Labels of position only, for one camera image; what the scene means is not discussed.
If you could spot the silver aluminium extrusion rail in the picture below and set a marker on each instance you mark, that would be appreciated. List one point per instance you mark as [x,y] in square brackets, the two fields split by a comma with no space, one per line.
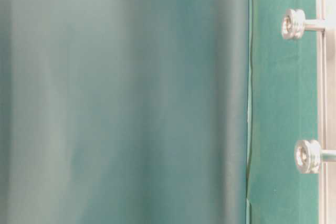
[325,11]

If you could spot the silver upper pulley shaft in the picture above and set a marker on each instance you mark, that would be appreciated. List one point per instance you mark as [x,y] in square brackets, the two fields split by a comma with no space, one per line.
[294,24]

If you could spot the silver lower pulley shaft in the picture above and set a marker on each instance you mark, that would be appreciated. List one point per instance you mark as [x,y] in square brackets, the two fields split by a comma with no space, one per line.
[309,156]

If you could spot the silver pulley shaft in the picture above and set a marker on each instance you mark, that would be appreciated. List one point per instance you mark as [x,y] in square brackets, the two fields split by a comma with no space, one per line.
[309,156]
[294,24]

